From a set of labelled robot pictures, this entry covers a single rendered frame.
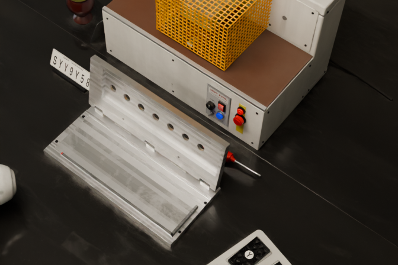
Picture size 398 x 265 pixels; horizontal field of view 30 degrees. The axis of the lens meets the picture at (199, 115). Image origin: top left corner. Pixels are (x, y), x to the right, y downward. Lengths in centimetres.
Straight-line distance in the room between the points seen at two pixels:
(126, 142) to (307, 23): 58
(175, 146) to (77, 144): 28
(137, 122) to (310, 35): 51
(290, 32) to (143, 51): 41
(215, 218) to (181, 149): 20
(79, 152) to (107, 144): 8
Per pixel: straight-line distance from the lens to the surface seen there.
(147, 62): 209
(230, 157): 199
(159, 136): 194
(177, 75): 203
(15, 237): 194
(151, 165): 198
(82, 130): 205
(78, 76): 215
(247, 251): 187
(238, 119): 194
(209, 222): 192
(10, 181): 187
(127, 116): 198
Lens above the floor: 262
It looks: 55 degrees down
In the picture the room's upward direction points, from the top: 3 degrees clockwise
